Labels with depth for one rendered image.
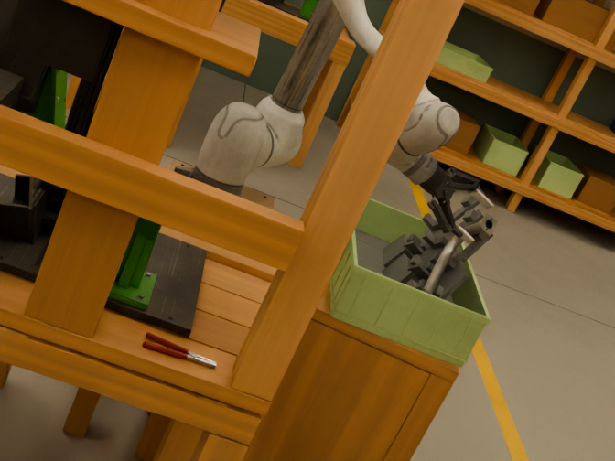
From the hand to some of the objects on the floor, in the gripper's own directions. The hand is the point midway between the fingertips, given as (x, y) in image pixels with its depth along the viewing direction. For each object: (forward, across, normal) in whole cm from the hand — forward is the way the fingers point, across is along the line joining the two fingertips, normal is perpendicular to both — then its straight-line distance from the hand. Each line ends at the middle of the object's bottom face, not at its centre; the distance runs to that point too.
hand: (478, 221), depth 263 cm
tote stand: (+31, -65, +95) cm, 119 cm away
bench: (-74, -141, +74) cm, 176 cm away
